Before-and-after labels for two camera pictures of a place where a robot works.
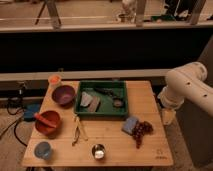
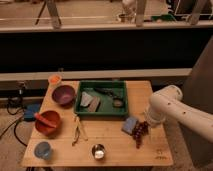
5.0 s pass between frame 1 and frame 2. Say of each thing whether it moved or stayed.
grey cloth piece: stayed
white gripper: moved
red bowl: stayed
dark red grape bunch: stayed
